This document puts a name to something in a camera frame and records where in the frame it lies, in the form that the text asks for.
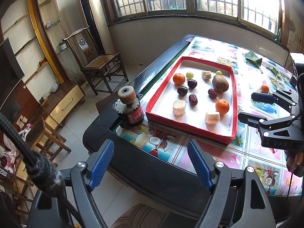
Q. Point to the dried red date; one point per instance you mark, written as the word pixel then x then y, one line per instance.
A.
pixel 193 99
pixel 212 93

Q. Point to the dark wooden chair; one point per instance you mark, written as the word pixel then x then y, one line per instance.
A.
pixel 102 61

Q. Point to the white power strip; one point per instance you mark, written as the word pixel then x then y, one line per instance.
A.
pixel 21 122

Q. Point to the wooden stool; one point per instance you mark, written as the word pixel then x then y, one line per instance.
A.
pixel 40 128

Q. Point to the wooden wall shelf unit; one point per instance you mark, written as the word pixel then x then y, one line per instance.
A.
pixel 21 28

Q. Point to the brown kiwi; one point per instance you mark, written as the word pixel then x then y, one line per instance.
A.
pixel 220 83

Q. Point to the black table clamp motor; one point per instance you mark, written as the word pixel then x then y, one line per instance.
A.
pixel 133 114

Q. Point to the green bottle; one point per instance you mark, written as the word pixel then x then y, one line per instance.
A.
pixel 279 34

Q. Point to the green grape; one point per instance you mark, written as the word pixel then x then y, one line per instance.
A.
pixel 218 72
pixel 189 75

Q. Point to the large green leaf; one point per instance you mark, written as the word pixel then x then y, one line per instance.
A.
pixel 253 58

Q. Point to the wooden television cabinet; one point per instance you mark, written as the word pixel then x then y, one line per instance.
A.
pixel 66 102

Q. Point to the standing air conditioner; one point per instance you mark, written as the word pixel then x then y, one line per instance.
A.
pixel 95 9

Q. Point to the mandarin orange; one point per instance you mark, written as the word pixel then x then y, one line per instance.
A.
pixel 178 78
pixel 222 106
pixel 264 88

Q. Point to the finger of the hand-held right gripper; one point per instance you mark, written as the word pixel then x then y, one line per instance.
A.
pixel 249 118
pixel 263 97

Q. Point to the fruit-print tablecloth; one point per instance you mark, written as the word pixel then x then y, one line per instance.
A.
pixel 249 156

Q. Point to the small green leaf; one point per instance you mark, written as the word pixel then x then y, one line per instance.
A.
pixel 275 71

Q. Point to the peeled banana piece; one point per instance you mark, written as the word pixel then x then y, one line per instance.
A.
pixel 212 117
pixel 179 107
pixel 206 74

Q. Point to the person's right hand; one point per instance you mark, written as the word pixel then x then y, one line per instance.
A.
pixel 295 161

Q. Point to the red cardboard tray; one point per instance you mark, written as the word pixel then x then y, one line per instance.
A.
pixel 201 99

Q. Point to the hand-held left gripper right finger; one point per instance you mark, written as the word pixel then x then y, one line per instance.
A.
pixel 199 163

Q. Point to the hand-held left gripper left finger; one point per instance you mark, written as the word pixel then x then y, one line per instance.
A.
pixel 102 163

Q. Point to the flat screen television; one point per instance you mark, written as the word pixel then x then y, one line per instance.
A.
pixel 9 71

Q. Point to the pile of plastic bags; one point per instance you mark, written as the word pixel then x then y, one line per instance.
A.
pixel 9 156

